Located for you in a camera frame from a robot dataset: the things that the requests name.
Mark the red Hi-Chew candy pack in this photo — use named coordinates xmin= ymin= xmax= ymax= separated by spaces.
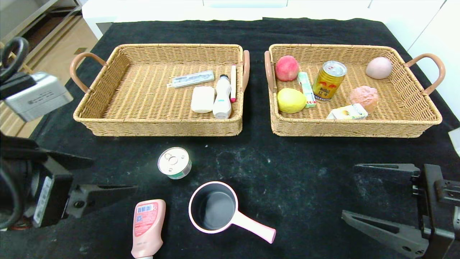
xmin=297 ymin=72 xmax=318 ymax=109

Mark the lumpy orange brown bread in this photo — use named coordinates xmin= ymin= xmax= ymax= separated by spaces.
xmin=345 ymin=85 xmax=378 ymax=113

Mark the golden drink can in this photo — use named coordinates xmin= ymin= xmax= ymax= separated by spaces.
xmin=312 ymin=60 xmax=348 ymax=102

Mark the white soap bar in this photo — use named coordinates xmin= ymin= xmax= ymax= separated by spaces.
xmin=190 ymin=86 xmax=215 ymax=114

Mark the white low cabinet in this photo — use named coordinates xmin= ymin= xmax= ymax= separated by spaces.
xmin=82 ymin=0 xmax=388 ymax=40

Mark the pale pink egg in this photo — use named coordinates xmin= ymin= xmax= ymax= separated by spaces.
xmin=365 ymin=56 xmax=393 ymax=80

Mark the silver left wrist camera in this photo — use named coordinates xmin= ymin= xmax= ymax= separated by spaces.
xmin=4 ymin=71 xmax=74 ymax=123

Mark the pink red peach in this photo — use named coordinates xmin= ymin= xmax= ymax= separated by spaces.
xmin=275 ymin=55 xmax=300 ymax=82

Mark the pink lotion bottle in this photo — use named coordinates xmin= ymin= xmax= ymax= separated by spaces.
xmin=131 ymin=199 xmax=167 ymax=259

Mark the pink saucepan with dark inside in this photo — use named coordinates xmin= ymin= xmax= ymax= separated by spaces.
xmin=188 ymin=181 xmax=277 ymax=244

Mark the toothpaste tube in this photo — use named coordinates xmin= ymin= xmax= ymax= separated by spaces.
xmin=166 ymin=70 xmax=215 ymax=89

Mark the small tin can green label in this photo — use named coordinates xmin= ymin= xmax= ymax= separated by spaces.
xmin=157 ymin=147 xmax=192 ymax=180

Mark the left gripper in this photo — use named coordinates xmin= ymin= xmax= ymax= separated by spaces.
xmin=0 ymin=149 xmax=138 ymax=230

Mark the black left camera cable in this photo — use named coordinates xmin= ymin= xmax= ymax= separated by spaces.
xmin=0 ymin=36 xmax=30 ymax=84

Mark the wicker basket with brown handles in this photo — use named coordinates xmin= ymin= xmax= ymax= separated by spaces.
xmin=264 ymin=44 xmax=446 ymax=138
xmin=69 ymin=44 xmax=250 ymax=137

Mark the small juice carton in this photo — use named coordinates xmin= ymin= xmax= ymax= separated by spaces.
xmin=327 ymin=104 xmax=369 ymax=120

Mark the small white bottle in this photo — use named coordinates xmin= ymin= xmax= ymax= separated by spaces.
xmin=212 ymin=74 xmax=232 ymax=119

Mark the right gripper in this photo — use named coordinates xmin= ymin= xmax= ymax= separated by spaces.
xmin=341 ymin=163 xmax=460 ymax=259

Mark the grey metal shelf unit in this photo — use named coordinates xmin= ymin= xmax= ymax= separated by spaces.
xmin=0 ymin=0 xmax=83 ymax=47

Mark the white pen with pink tip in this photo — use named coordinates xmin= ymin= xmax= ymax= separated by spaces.
xmin=230 ymin=65 xmax=237 ymax=103

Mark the yellow lemon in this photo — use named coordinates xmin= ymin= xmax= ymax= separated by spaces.
xmin=277 ymin=88 xmax=307 ymax=114

